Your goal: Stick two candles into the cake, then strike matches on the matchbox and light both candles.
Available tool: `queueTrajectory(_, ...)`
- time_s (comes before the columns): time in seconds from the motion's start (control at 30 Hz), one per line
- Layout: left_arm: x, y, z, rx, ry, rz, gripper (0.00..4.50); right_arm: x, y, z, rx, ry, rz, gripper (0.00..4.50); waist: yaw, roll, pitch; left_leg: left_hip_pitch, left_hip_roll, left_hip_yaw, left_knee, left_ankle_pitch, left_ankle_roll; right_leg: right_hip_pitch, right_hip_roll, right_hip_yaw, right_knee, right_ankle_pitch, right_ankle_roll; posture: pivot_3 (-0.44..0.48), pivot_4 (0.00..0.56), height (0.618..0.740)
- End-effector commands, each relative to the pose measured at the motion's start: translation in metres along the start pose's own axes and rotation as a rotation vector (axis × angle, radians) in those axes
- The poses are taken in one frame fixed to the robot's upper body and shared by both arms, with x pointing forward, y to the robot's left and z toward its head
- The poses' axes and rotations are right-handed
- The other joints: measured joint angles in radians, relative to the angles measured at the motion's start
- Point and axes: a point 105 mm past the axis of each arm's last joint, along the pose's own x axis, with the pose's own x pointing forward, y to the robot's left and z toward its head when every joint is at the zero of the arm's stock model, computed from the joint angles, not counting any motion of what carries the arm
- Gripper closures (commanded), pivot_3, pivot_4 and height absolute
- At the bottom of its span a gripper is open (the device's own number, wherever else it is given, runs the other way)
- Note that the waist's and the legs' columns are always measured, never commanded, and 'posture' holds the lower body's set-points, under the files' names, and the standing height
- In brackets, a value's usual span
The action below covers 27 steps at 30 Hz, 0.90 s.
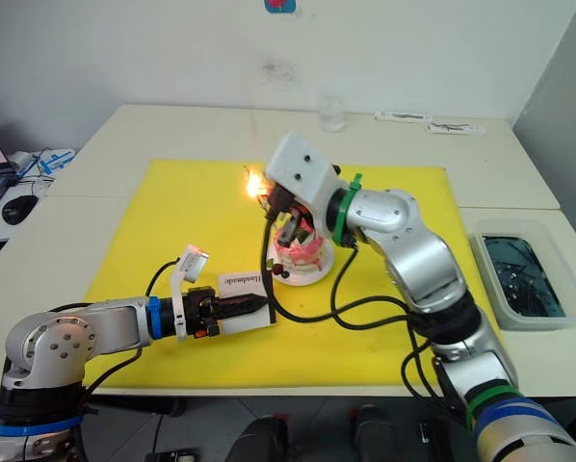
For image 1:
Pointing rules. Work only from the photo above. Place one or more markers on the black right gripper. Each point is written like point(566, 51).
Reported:
point(300, 223)

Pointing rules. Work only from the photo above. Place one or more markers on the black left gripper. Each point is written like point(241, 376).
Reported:
point(196, 313)

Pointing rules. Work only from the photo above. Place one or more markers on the burning match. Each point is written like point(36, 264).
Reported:
point(256, 190)

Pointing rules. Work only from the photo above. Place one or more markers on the white Handmade matchbox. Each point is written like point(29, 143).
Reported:
point(240, 281)

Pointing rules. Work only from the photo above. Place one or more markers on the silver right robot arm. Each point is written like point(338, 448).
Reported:
point(413, 250)

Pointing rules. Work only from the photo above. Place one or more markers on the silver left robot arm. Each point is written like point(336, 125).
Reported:
point(100, 317)

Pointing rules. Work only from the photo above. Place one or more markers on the dark berry cake decoration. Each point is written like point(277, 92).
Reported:
point(280, 272)

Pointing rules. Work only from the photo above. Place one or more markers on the pink frosted cake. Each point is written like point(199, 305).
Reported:
point(302, 255)

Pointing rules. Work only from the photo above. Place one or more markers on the white cake plate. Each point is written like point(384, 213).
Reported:
point(312, 279)

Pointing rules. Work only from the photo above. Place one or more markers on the yellow foam mat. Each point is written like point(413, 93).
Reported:
point(187, 221)

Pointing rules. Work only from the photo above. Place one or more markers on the clear glass cup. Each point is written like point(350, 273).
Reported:
point(332, 118)

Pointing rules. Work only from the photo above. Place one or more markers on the dark rounded shape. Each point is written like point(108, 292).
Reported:
point(261, 440)
point(377, 433)

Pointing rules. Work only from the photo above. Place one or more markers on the blue and white tool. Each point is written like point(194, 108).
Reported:
point(52, 161)

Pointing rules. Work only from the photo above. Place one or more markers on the black computer mouse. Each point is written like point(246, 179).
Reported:
point(19, 209)

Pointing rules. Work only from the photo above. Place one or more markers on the clear plastic water container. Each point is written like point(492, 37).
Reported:
point(524, 274)

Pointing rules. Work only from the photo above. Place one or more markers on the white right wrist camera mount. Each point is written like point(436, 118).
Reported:
point(297, 168)

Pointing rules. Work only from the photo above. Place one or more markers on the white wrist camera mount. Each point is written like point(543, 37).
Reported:
point(177, 308)
point(297, 168)

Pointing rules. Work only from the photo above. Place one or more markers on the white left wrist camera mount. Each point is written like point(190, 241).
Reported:
point(177, 308)

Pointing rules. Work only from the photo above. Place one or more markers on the blue and red wall sticker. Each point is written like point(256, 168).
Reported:
point(279, 6)

